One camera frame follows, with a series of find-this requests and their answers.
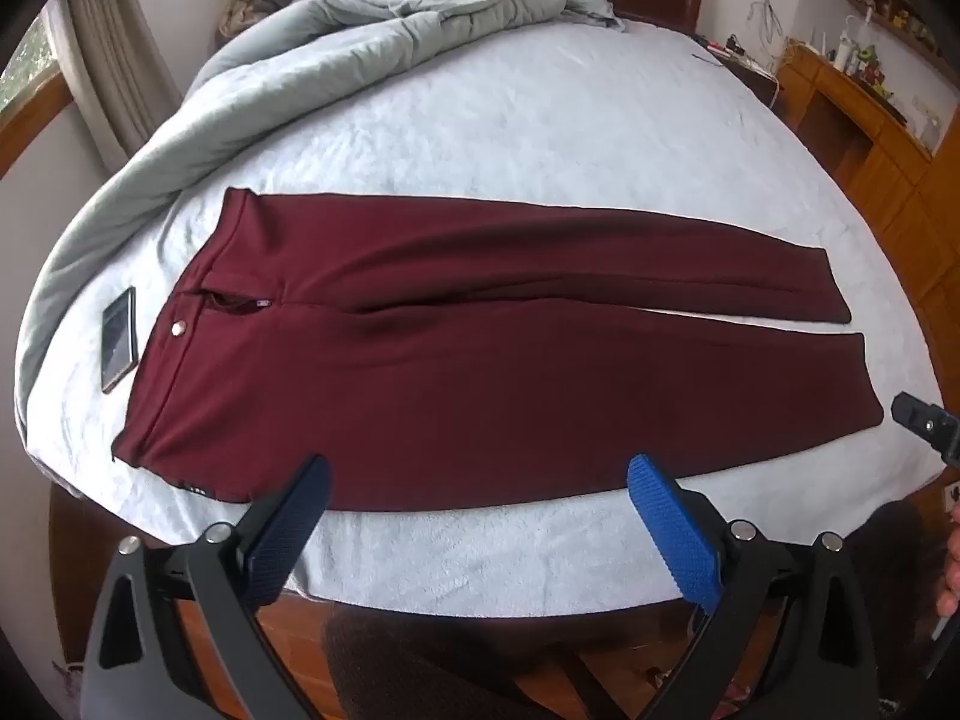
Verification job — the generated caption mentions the maroon pants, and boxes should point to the maroon pants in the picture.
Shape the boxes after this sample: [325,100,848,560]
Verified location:
[112,188,884,512]

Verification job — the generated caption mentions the person's right hand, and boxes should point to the person's right hand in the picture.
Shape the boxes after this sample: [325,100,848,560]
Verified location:
[935,504,960,617]

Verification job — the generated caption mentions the wooden desk cabinet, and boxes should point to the wooden desk cabinet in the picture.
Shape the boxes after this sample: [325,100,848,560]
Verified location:
[775,41,958,410]

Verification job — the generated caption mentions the smartphone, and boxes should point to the smartphone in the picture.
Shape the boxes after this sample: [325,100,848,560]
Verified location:
[99,286,139,394]

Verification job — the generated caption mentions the beige curtain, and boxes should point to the beige curtain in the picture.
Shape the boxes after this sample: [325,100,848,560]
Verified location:
[43,0,182,174]

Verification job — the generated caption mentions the grey-green quilt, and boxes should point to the grey-green quilt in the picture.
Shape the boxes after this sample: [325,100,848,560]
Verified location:
[13,0,620,424]

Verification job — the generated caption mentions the wooden window frame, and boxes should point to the wooden window frame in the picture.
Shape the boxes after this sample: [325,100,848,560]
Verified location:
[0,65,73,177]

